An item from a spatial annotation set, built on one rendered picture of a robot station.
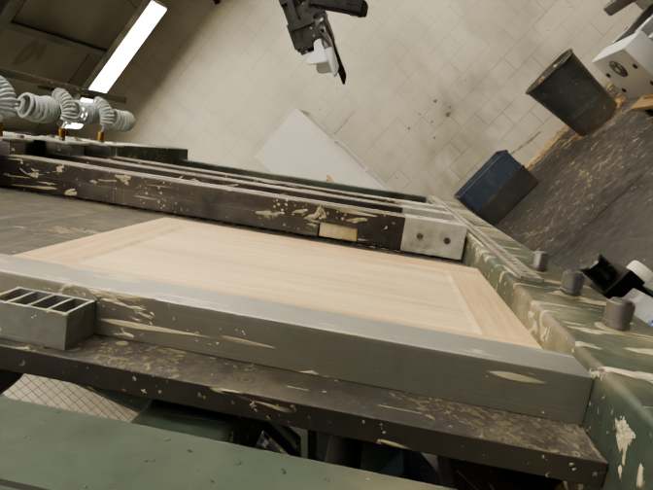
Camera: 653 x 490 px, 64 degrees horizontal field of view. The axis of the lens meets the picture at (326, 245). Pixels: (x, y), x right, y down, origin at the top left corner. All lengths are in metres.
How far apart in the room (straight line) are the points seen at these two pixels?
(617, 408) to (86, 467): 0.33
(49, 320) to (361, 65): 5.76
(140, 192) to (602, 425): 0.98
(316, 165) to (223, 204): 3.59
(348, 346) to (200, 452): 0.21
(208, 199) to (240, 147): 5.19
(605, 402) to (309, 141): 4.36
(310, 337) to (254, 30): 6.03
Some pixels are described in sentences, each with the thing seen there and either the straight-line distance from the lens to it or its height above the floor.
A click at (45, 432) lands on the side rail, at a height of 1.15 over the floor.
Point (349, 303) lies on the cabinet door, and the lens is 0.58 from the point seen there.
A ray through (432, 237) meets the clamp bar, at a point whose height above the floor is 0.96.
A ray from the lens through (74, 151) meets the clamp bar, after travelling 1.54.
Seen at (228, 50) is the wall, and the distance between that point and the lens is 6.43.
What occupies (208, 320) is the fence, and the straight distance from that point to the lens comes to 0.44.
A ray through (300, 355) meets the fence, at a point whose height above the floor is 1.07.
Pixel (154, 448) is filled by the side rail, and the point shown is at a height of 1.12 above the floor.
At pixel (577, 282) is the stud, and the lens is 0.69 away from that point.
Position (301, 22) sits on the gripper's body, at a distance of 1.15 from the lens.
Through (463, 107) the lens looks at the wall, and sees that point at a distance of 6.05.
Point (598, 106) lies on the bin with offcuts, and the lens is 5.17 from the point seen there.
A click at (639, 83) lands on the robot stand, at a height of 0.93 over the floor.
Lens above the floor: 1.13
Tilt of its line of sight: 1 degrees down
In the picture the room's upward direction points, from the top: 47 degrees counter-clockwise
